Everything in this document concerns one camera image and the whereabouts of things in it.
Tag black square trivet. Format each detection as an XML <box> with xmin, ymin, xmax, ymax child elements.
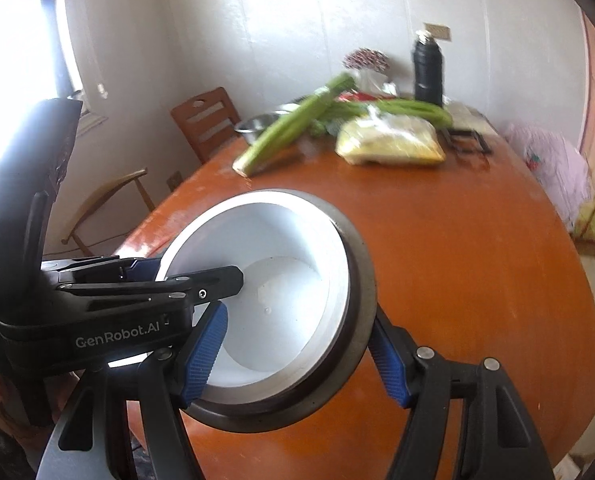
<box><xmin>442</xmin><ymin>129</ymin><xmax>493</xmax><ymax>157</ymax></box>

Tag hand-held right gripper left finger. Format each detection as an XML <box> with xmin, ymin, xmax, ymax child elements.
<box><xmin>42</xmin><ymin>304</ymin><xmax>229</xmax><ymax>480</ymax></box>

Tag pink cloth on chair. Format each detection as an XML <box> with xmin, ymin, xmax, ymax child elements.
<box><xmin>505</xmin><ymin>122</ymin><xmax>593</xmax><ymax>226</ymax></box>

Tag large steel bowl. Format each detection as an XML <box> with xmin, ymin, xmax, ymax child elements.
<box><xmin>184</xmin><ymin>188</ymin><xmax>378</xmax><ymax>433</ymax></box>

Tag black thermos flask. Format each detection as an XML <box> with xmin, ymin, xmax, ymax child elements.
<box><xmin>412</xmin><ymin>30</ymin><xmax>445</xmax><ymax>106</ymax></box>

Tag green celery stalks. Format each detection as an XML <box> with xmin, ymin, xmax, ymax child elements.
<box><xmin>327</xmin><ymin>100</ymin><xmax>453</xmax><ymax>128</ymax></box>

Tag small steel bowl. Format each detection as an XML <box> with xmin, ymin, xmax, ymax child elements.
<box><xmin>234</xmin><ymin>112</ymin><xmax>298</xmax><ymax>146</ymax></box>

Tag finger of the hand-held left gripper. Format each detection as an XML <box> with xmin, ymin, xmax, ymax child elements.
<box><xmin>57</xmin><ymin>266</ymin><xmax>244</xmax><ymax>311</ymax></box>
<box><xmin>42</xmin><ymin>255</ymin><xmax>165</xmax><ymax>283</ymax></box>

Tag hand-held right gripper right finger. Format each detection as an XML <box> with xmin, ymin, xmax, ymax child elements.
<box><xmin>370</xmin><ymin>305</ymin><xmax>555</xmax><ymax>480</ymax></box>

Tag long celery bunch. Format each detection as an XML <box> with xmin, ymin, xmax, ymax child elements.
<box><xmin>232</xmin><ymin>72</ymin><xmax>358</xmax><ymax>176</ymax></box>

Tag brown wooden chair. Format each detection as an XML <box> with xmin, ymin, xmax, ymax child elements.
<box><xmin>171</xmin><ymin>87</ymin><xmax>243</xmax><ymax>163</ymax></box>

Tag window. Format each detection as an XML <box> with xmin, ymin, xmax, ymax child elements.
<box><xmin>0</xmin><ymin>0</ymin><xmax>85</xmax><ymax>181</ymax></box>

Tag red paper noodle bowl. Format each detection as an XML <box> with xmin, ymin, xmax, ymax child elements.
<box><xmin>160</xmin><ymin>195</ymin><xmax>353</xmax><ymax>391</ymax></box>

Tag bag of yellow noodles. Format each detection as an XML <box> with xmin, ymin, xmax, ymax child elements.
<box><xmin>335</xmin><ymin>115</ymin><xmax>447</xmax><ymax>166</ymax></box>

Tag light wooden armchair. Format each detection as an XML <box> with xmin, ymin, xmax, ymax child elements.
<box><xmin>62</xmin><ymin>167</ymin><xmax>155</xmax><ymax>256</ymax></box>

